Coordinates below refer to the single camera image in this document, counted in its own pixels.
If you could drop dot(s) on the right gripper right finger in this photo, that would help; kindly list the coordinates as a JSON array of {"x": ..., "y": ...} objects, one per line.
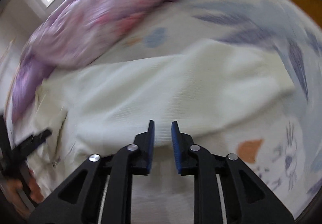
[{"x": 226, "y": 190}]

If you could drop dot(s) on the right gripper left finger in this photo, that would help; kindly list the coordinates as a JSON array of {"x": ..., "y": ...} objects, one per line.
[{"x": 100, "y": 189}]

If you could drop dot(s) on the white knit sweater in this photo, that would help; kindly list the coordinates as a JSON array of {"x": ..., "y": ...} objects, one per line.
[{"x": 99, "y": 109}]

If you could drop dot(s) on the person's left hand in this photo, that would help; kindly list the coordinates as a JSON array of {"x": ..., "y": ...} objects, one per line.
[{"x": 14, "y": 186}]

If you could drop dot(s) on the floral bed sheet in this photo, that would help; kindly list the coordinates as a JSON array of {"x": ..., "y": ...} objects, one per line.
[{"x": 281, "y": 143}]

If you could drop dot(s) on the purple floral quilt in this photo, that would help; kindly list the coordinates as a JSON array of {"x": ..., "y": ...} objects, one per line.
[{"x": 73, "y": 36}]

